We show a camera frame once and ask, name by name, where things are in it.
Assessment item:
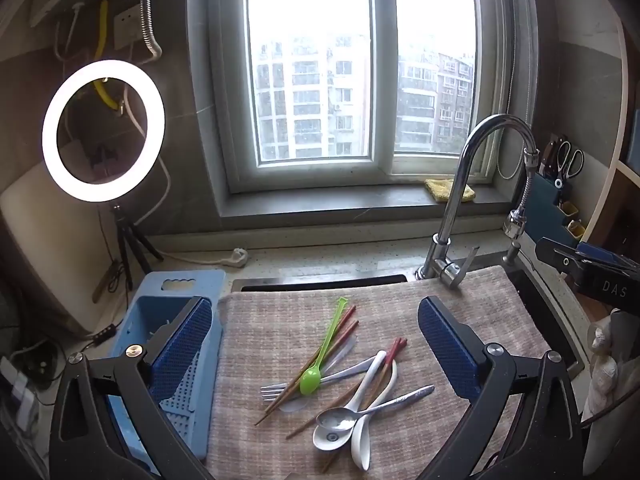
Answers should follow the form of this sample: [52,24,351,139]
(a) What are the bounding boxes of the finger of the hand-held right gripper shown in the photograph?
[535,236,637,276]

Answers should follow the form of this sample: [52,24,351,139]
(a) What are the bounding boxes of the white ceramic spoon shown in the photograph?
[350,358,399,472]

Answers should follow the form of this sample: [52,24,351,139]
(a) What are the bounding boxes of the red-tipped wooden chopstick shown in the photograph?
[321,340,407,473]
[286,337,401,440]
[254,305,357,427]
[262,319,361,417]

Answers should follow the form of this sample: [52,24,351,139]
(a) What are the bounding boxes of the green plastic spoon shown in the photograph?
[299,297,348,396]

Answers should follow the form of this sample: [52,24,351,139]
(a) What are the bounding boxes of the checked kitchen towel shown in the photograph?
[205,265,571,480]

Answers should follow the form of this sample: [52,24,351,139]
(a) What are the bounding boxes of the metal spoon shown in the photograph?
[316,385,435,432]

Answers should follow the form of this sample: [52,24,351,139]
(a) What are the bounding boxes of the white plastic spoon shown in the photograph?
[312,350,388,452]

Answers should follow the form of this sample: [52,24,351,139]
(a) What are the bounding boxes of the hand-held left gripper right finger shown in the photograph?
[417,296,583,480]

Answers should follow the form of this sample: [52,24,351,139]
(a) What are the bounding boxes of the white ring light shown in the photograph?
[41,59,166,203]

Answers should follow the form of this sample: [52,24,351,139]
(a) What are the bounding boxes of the grey window sill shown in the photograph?
[217,187,506,233]

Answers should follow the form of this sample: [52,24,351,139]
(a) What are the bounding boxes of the yellow gas hose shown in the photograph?
[92,0,126,116]

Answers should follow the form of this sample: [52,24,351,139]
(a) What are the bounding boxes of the metal flexible hose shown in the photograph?
[140,0,163,61]

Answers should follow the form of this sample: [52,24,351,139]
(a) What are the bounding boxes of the person's right hand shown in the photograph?
[589,310,628,411]

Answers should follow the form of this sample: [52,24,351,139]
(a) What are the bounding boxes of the black tripod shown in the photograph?
[112,204,165,292]

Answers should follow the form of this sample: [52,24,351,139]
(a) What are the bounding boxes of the blue drain basket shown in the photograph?
[107,269,227,461]

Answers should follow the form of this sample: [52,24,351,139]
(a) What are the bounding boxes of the dark-handled knife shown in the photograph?
[541,133,568,178]

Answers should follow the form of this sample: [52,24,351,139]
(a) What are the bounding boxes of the white power plug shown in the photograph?
[165,247,249,268]

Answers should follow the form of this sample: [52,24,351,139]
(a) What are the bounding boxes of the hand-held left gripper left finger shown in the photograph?
[49,296,213,480]

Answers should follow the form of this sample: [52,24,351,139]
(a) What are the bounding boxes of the white cutting board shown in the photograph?
[0,165,171,336]

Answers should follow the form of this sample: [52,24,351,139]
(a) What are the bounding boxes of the teal utensil holder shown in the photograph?
[530,172,586,246]

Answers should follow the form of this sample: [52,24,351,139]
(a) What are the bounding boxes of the chrome faucet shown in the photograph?
[415,114,540,288]

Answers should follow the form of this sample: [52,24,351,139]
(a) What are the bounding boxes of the clear plastic spoon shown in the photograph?
[277,335,360,413]

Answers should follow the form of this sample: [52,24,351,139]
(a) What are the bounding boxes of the yellow cleaning cloth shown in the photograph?
[425,177,476,203]

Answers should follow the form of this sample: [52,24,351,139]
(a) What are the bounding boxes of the metal fork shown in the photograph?
[260,356,378,403]

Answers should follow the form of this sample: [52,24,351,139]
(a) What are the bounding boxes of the white wall socket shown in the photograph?
[112,5,146,51]

